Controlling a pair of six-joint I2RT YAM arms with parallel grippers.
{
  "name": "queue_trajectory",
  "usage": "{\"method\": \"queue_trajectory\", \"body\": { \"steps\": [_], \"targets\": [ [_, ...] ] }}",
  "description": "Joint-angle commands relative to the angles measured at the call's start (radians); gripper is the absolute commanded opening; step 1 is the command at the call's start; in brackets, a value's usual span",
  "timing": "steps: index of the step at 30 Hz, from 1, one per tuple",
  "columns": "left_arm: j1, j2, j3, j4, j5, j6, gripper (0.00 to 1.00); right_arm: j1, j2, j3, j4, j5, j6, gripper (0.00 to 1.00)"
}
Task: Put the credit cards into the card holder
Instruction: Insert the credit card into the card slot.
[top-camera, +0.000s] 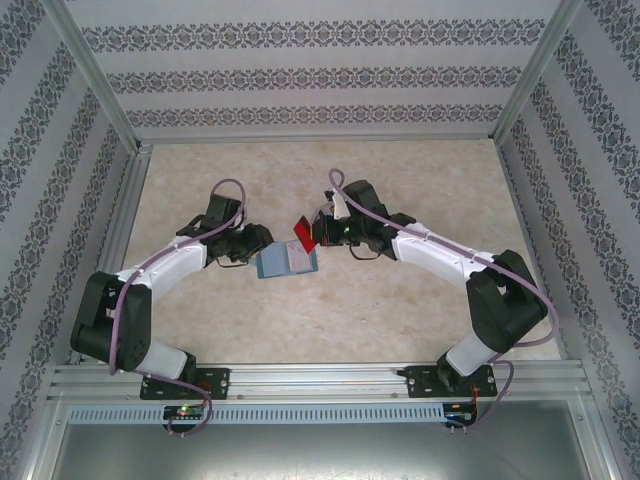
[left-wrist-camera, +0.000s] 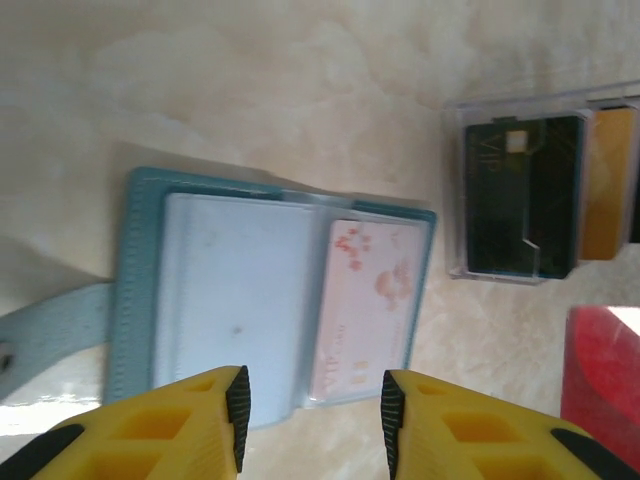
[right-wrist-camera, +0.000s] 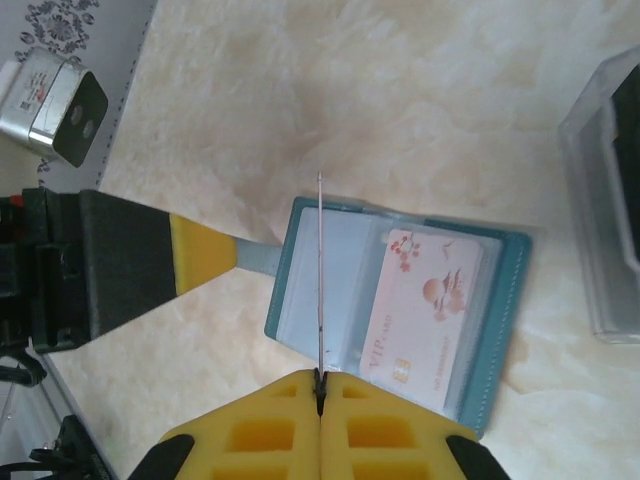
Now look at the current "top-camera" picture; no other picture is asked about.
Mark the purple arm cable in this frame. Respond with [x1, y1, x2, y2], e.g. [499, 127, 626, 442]
[107, 177, 249, 441]
[327, 168, 561, 431]

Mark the aluminium mounting rail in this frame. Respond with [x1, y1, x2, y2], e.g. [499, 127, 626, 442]
[47, 362, 586, 401]

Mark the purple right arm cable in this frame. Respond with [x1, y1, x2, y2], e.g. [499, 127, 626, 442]
[327, 168, 561, 431]

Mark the red card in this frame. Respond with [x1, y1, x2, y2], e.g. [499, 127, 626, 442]
[293, 216, 318, 253]

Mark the blue card holder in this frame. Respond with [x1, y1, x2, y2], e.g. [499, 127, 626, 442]
[254, 239, 320, 280]

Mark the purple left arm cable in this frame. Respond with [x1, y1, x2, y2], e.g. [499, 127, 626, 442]
[107, 177, 249, 441]

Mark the circuit board with green light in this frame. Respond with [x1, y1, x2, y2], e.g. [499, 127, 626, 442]
[163, 405, 206, 420]

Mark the slotted grey cable duct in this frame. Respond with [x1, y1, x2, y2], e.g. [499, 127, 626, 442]
[67, 403, 446, 424]

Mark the aluminium frame post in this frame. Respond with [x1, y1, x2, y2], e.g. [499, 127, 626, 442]
[492, 0, 584, 142]
[42, 0, 142, 149]

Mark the aluminium side rail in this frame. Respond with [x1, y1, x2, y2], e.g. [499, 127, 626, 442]
[69, 142, 154, 364]

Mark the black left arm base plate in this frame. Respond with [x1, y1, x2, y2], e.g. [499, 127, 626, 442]
[141, 367, 231, 401]

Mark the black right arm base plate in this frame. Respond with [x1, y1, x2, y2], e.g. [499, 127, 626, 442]
[404, 364, 496, 400]

